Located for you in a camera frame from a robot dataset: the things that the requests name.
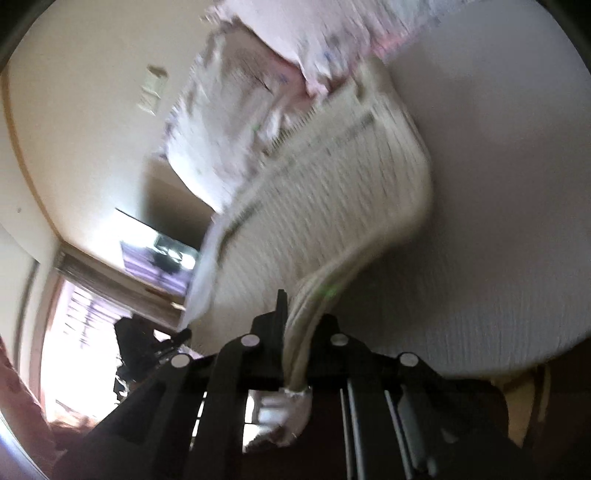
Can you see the pink floral pillow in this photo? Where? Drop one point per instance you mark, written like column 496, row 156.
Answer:
column 327, row 39
column 238, row 96

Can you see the dark wall picture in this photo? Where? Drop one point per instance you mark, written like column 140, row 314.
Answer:
column 155, row 258

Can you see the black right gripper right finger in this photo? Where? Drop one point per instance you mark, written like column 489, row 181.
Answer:
column 381, row 417

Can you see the pink floral left pillow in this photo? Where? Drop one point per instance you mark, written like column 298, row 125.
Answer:
column 238, row 96

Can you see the pink floral right pillow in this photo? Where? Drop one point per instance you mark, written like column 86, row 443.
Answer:
column 327, row 39

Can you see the lavender bed sheet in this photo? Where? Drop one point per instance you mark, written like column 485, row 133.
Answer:
column 499, row 279

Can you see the white wall switch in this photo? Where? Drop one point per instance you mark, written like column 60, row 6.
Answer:
column 152, row 89

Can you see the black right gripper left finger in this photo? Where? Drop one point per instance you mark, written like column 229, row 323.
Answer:
column 186, row 420

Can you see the beige cable knit sweater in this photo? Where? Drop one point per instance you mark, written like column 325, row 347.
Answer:
column 349, row 182

